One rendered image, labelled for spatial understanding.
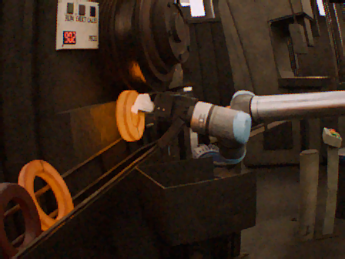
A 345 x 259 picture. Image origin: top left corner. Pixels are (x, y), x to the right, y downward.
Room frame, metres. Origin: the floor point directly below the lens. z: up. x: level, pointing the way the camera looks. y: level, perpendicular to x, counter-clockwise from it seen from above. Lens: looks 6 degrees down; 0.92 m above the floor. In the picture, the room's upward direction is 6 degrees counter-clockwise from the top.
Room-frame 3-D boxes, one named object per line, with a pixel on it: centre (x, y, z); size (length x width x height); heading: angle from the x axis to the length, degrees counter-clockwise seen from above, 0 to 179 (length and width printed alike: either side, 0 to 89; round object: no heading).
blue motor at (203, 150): (3.84, -0.27, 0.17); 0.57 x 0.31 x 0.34; 1
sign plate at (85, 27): (1.29, 0.27, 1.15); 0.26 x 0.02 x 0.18; 161
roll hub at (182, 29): (1.55, -0.04, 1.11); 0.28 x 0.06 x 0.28; 161
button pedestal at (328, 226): (1.99, -0.86, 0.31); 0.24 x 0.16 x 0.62; 161
